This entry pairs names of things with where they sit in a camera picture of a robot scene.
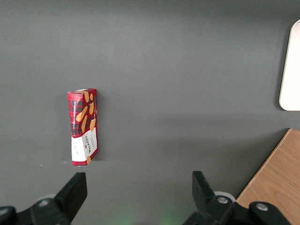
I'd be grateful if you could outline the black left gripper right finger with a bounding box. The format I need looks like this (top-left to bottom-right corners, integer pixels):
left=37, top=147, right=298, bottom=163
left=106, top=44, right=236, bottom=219
left=180, top=171, right=289, bottom=225

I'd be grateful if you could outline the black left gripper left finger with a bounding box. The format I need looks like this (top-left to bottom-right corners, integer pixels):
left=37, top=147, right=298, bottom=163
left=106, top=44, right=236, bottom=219
left=0, top=172, right=88, bottom=225

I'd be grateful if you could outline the wooden drawer cabinet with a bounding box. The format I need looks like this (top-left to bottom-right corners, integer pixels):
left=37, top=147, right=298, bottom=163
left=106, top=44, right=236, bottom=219
left=236, top=127, right=300, bottom=225

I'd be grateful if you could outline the red tartan shortbread cookie box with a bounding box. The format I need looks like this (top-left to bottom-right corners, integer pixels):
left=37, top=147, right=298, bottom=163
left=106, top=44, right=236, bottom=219
left=67, top=88, right=99, bottom=167

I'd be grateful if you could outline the beige plastic tray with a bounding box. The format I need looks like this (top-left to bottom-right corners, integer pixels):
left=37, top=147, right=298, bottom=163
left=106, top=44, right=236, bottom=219
left=278, top=19, right=300, bottom=112

